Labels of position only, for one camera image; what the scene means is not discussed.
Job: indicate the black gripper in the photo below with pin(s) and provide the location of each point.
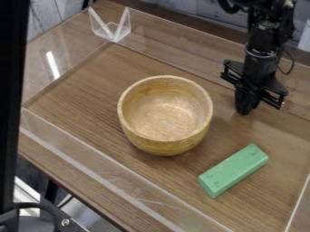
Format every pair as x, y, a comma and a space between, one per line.
254, 80

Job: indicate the green rectangular block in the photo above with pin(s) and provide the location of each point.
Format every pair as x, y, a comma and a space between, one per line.
229, 172

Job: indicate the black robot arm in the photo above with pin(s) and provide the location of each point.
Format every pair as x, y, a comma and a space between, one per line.
270, 26

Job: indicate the brown wooden bowl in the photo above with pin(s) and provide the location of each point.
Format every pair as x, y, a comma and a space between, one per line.
165, 112

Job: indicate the white object at right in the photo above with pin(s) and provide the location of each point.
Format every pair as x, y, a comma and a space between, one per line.
304, 45

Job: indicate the black table leg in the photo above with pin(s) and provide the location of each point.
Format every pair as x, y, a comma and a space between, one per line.
51, 191

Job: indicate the clear acrylic enclosure wall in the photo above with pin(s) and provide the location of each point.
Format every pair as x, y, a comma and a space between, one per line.
80, 65

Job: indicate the black vertical post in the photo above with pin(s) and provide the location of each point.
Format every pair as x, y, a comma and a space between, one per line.
14, 26

